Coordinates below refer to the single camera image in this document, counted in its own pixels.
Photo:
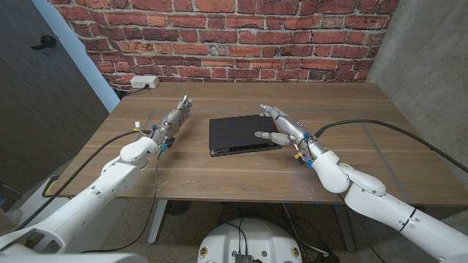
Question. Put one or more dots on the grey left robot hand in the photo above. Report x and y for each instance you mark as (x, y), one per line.
(172, 122)

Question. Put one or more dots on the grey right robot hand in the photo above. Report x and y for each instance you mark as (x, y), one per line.
(296, 129)

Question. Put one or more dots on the black laptop with stickers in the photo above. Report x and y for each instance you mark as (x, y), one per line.
(234, 133)

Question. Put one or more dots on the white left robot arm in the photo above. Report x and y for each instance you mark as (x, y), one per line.
(91, 197)

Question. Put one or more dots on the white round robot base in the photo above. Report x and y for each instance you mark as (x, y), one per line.
(256, 237)

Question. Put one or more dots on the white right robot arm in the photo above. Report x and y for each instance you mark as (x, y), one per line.
(384, 208)

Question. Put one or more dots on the white power strip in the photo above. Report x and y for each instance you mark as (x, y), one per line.
(144, 81)

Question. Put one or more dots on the round black floor fan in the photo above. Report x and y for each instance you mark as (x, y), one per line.
(178, 207)

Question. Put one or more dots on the red brick printed backdrop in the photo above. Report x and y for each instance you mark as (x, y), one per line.
(219, 36)

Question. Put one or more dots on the white table leg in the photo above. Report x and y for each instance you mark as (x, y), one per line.
(158, 223)

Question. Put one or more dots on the black power adapter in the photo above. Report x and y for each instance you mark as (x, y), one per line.
(327, 257)

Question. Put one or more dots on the dark wooden door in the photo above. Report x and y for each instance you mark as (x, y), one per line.
(36, 109)

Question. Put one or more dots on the grey finned module on base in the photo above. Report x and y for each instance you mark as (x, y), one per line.
(243, 258)

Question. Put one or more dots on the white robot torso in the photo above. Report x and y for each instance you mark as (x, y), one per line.
(73, 259)

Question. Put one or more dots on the white shoe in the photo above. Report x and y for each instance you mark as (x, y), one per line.
(14, 215)

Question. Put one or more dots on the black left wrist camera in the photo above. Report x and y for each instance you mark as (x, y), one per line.
(169, 142)

